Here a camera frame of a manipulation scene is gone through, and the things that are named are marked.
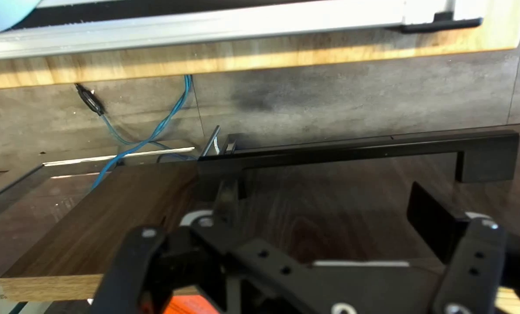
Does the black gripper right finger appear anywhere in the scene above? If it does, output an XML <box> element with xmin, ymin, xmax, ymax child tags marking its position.
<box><xmin>407</xmin><ymin>180</ymin><xmax>520</xmax><ymax>314</ymax></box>

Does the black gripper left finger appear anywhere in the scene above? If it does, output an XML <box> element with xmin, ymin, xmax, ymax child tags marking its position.
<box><xmin>88</xmin><ymin>175</ymin><xmax>311</xmax><ymax>314</ymax></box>

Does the white drawer dark wood front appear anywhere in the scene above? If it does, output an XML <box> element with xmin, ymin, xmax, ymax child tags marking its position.
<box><xmin>0</xmin><ymin>129</ymin><xmax>520</xmax><ymax>314</ymax></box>

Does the black drawer handle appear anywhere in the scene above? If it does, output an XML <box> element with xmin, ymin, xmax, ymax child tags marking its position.
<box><xmin>198</xmin><ymin>129</ymin><xmax>520</xmax><ymax>185</ymax></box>

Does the blue floor cable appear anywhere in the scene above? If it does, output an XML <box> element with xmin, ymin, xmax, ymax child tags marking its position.
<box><xmin>90</xmin><ymin>74</ymin><xmax>196</xmax><ymax>192</ymax></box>

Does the black floor cable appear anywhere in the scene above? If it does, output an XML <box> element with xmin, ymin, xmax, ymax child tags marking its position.
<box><xmin>74</xmin><ymin>82</ymin><xmax>109</xmax><ymax>119</ymax></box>

